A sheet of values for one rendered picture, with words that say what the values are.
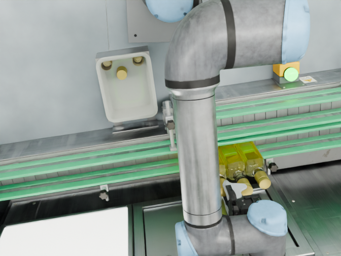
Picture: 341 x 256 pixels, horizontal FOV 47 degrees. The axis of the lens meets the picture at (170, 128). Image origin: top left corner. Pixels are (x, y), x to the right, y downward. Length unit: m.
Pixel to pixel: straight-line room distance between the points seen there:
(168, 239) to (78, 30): 0.71
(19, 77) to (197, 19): 0.88
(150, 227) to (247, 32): 0.75
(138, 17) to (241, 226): 0.74
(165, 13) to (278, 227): 0.58
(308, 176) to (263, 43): 0.89
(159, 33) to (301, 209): 0.71
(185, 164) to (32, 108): 0.84
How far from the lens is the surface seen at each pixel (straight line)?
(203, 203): 0.73
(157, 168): 1.31
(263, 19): 0.64
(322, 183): 1.44
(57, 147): 1.37
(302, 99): 1.31
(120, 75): 1.29
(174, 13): 1.03
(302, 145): 1.40
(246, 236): 0.78
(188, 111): 0.66
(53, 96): 1.41
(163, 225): 1.21
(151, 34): 1.28
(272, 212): 0.79
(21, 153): 1.40
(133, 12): 1.26
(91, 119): 1.42
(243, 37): 0.63
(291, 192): 1.38
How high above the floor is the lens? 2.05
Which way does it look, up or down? 64 degrees down
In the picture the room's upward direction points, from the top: 166 degrees clockwise
